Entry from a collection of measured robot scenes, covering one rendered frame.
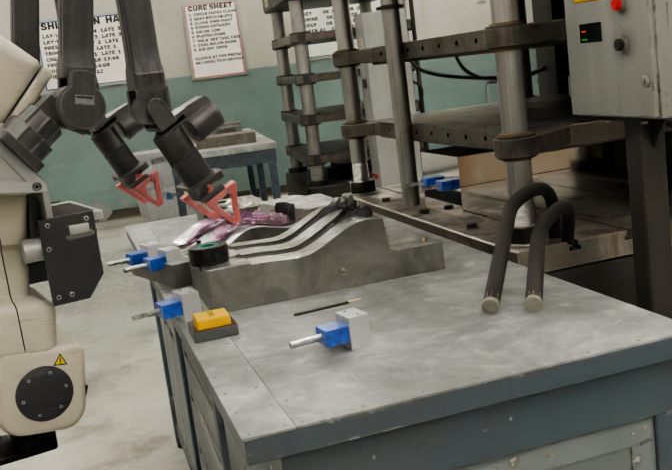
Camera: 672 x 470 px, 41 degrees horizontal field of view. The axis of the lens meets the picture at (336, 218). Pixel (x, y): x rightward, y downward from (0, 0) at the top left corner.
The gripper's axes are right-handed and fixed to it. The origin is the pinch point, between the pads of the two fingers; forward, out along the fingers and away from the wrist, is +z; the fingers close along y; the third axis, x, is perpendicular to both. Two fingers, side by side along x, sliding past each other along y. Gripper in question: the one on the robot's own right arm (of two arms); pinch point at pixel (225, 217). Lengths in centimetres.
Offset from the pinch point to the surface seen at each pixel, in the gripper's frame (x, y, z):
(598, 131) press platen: -89, 1, 43
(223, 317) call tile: 13.5, -9.2, 11.3
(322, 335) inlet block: 7.2, -32.7, 14.9
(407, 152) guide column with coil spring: -80, 73, 45
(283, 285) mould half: -2.6, 2.6, 19.7
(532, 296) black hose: -24, -43, 31
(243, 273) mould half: 2.3, 4.3, 12.8
